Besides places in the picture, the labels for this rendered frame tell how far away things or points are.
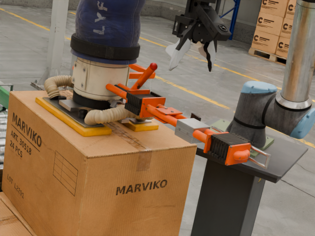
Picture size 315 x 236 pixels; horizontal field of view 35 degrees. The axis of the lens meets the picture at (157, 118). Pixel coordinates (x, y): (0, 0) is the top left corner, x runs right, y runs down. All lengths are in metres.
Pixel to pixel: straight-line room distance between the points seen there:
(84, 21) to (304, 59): 0.89
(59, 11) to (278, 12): 5.64
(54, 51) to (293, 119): 3.54
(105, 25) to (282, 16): 8.46
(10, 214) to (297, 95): 1.20
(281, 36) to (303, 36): 7.93
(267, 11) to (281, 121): 8.02
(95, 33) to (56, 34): 3.70
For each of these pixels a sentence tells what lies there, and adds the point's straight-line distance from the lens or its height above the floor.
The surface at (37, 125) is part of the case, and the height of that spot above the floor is 0.91.
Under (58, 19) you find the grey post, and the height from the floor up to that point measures 0.74.
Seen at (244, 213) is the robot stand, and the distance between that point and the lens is 2.31.
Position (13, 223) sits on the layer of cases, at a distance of 1.82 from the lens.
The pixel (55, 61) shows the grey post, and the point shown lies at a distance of 5.30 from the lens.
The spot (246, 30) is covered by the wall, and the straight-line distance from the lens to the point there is 11.87.
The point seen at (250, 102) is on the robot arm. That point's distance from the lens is 2.20.
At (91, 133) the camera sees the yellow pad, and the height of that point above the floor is 0.95.
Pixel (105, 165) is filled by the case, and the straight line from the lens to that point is 1.41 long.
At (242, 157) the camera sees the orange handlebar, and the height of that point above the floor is 1.07.
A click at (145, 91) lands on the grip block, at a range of 1.52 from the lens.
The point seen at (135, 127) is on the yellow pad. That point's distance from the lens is 1.61.
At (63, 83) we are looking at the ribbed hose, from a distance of 1.80.
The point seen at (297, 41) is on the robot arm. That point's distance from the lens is 1.98.
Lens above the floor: 1.48
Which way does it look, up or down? 17 degrees down
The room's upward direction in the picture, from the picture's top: 10 degrees clockwise
